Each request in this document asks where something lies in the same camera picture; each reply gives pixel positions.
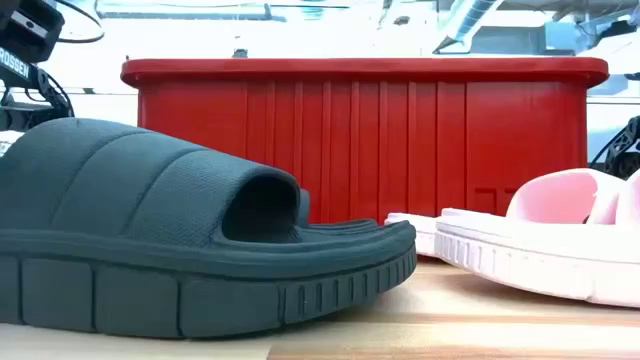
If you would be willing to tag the pink foam slide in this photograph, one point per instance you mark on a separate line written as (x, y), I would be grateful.
(410, 227)
(525, 260)

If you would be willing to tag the black quilted foam slide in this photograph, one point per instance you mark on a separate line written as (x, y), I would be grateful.
(150, 240)

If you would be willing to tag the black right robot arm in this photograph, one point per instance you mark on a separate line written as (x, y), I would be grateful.
(625, 150)

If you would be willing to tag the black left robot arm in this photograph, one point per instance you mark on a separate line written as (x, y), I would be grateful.
(25, 35)

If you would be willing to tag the red plastic bin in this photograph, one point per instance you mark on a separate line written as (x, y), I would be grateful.
(400, 140)

